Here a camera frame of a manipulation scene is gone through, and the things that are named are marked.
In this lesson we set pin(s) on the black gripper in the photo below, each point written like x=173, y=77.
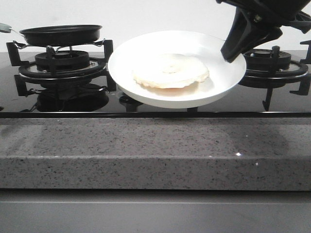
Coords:
x=247, y=32

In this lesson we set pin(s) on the white round plate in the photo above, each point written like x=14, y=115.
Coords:
x=222, y=75

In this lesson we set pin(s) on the fried egg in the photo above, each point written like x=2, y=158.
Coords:
x=169, y=71

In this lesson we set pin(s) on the black frying pan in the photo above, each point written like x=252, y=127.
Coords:
x=61, y=35

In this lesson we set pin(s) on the right black burner head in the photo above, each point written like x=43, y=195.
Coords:
x=261, y=59

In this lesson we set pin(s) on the black burner head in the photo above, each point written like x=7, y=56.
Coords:
x=261, y=59
x=63, y=60

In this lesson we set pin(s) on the right black burner grate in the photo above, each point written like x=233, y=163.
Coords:
x=298, y=72

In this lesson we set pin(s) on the black burner grate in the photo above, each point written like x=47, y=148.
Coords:
x=55, y=79
x=298, y=72

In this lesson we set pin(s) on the left black burner head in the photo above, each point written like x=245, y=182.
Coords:
x=63, y=60

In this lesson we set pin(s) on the left black burner grate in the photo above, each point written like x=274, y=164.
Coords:
x=55, y=79

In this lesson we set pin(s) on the black glass cooktop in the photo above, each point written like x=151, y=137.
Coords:
x=19, y=99

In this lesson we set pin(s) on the grey cabinet front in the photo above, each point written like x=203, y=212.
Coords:
x=129, y=211

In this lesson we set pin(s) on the metal wire pan support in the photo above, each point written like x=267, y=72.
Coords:
x=21, y=46

